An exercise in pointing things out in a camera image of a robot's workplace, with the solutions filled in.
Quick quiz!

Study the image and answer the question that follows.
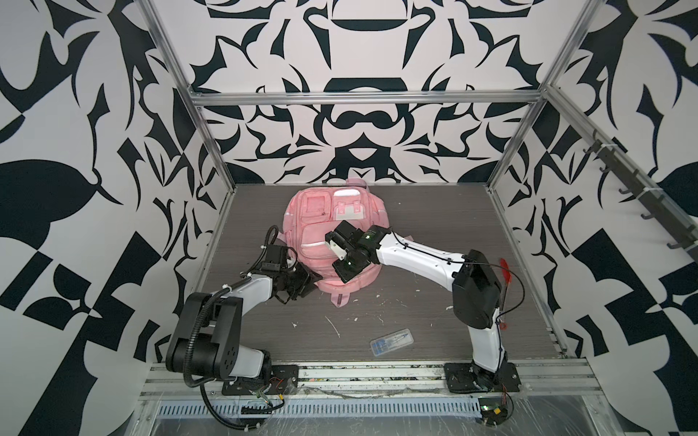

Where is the pink school backpack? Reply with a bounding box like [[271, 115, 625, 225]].
[[281, 179, 389, 308]]

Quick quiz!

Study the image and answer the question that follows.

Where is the clear plastic ruler case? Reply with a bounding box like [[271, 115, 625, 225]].
[[370, 329, 414, 357]]

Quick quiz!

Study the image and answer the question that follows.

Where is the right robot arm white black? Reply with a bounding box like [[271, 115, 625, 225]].
[[325, 221, 511, 376]]

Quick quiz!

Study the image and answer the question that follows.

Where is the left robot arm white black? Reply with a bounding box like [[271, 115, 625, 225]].
[[165, 225, 322, 388]]

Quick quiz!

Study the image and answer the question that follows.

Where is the red pen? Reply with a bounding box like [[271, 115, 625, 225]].
[[499, 258, 512, 314]]

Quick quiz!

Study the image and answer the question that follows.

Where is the small circuit board front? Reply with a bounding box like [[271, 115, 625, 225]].
[[476, 395, 514, 427]]

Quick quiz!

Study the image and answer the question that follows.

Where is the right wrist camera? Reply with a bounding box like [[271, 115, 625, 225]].
[[325, 221, 363, 260]]

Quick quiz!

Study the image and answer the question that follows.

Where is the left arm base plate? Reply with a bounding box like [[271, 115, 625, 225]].
[[222, 364, 300, 396]]

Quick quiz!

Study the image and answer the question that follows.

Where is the black corrugated cable left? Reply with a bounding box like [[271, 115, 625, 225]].
[[198, 383, 285, 432]]

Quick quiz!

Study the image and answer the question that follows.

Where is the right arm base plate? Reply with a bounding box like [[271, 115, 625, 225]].
[[444, 360, 521, 394]]

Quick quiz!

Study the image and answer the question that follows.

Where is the aluminium frame crossbar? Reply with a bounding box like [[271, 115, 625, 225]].
[[190, 90, 541, 106]]

